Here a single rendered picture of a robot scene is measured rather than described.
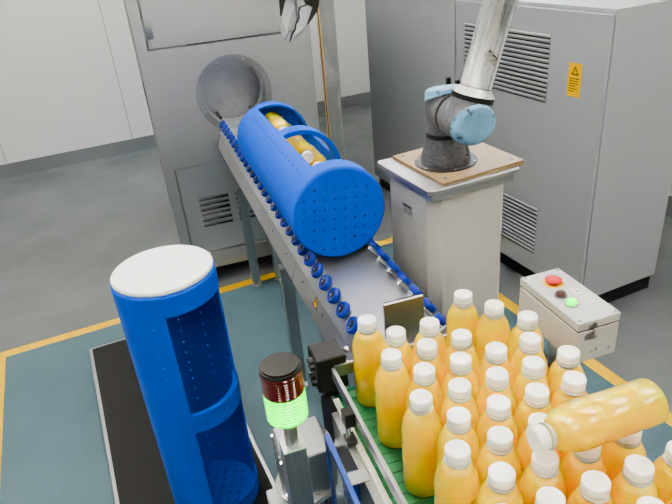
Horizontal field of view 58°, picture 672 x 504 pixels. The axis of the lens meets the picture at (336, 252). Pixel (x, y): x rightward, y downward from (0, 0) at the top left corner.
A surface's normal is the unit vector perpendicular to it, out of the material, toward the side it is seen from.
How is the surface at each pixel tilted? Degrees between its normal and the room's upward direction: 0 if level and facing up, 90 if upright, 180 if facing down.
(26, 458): 0
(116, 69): 90
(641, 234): 90
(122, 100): 90
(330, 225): 90
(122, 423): 0
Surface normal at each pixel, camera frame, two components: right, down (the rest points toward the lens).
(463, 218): 0.42, 0.40
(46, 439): -0.08, -0.88
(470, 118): 0.25, 0.55
